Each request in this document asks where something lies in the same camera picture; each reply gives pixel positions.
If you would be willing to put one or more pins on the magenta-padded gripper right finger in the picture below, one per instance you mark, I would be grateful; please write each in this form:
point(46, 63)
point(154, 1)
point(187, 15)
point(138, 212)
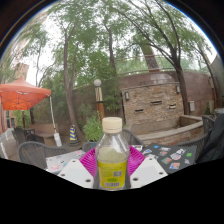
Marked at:
point(146, 171)

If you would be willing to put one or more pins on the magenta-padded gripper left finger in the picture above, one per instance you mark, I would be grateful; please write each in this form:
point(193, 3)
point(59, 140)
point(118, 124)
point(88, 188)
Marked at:
point(76, 173)

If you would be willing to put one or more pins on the clear bottle with yellow label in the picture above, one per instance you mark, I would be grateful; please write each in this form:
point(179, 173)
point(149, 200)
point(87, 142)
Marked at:
point(112, 160)

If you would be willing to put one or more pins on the grey laptop with stickers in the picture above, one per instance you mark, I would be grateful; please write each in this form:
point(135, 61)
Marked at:
point(60, 161)

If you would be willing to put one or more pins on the white printed paper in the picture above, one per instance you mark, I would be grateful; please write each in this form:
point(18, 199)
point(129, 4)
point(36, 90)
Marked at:
point(137, 147)

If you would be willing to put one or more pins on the black laptop with stickers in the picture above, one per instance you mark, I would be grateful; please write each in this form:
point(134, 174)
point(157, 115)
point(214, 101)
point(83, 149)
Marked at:
point(173, 156)

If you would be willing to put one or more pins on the blue yellow striped cone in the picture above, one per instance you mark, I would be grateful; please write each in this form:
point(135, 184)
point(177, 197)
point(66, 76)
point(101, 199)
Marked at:
point(73, 134)

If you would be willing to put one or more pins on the green plant in teal pot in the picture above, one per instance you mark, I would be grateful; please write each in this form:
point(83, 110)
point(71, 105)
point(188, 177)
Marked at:
point(93, 128)

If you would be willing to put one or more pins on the group of chairs under tent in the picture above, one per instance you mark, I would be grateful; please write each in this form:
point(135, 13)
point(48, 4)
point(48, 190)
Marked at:
point(21, 135)

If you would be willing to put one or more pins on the black backpack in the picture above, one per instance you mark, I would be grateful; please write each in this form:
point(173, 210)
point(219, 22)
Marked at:
point(213, 143)

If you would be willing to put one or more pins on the green leafy tree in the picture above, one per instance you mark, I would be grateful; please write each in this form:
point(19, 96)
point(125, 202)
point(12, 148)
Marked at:
point(68, 100)
point(182, 93)

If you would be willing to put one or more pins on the orange canopy tent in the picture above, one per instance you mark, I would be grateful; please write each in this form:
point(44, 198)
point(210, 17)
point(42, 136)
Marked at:
point(23, 95)

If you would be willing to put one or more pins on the globe-topped lamp post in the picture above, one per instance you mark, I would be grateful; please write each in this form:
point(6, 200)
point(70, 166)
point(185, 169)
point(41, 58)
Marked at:
point(99, 100)

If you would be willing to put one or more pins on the black wall lamp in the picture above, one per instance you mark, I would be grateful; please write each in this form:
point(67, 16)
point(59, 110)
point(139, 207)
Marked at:
point(127, 96)
point(178, 89)

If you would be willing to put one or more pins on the grey wall box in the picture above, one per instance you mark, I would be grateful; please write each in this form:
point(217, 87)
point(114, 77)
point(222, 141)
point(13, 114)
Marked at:
point(191, 106)

